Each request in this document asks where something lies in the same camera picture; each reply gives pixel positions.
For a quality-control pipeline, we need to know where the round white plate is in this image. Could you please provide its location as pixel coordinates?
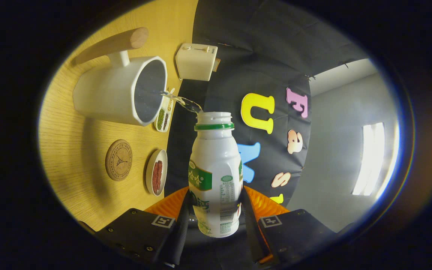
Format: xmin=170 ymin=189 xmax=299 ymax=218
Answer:
xmin=145 ymin=149 xmax=168 ymax=197

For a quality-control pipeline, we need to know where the white juice bottle green label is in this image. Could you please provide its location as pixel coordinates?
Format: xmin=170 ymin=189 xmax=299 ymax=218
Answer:
xmin=188 ymin=112 xmax=244 ymax=238

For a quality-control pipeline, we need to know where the white toaster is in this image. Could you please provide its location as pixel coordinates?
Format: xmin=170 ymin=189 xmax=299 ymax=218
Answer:
xmin=175 ymin=43 xmax=218 ymax=82

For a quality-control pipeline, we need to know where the white divided grain dish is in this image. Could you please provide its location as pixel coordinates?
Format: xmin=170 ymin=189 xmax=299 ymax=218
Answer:
xmin=154 ymin=88 xmax=175 ymax=133

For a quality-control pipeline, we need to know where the white cup with wooden handle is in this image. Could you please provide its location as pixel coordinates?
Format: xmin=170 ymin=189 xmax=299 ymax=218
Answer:
xmin=73 ymin=27 xmax=168 ymax=127

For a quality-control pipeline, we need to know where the wooden table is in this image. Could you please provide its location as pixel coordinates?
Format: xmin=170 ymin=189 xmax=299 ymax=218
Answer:
xmin=38 ymin=0 xmax=200 ymax=232

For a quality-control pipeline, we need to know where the round cork coaster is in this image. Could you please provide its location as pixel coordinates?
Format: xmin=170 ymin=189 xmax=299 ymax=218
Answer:
xmin=105 ymin=139 xmax=133 ymax=182

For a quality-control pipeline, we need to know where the black backdrop cloth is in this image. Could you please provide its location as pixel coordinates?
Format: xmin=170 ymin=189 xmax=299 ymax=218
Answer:
xmin=163 ymin=0 xmax=369 ymax=270

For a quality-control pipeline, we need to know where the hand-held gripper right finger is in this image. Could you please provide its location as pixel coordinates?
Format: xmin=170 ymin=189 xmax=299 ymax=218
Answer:
xmin=241 ymin=186 xmax=336 ymax=265

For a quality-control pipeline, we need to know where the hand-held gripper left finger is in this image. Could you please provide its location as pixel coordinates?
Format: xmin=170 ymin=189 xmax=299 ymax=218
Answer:
xmin=95 ymin=186 xmax=192 ymax=267

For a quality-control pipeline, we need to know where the clear poured juice stream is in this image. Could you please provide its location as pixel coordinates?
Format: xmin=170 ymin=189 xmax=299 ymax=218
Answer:
xmin=161 ymin=89 xmax=203 ymax=113

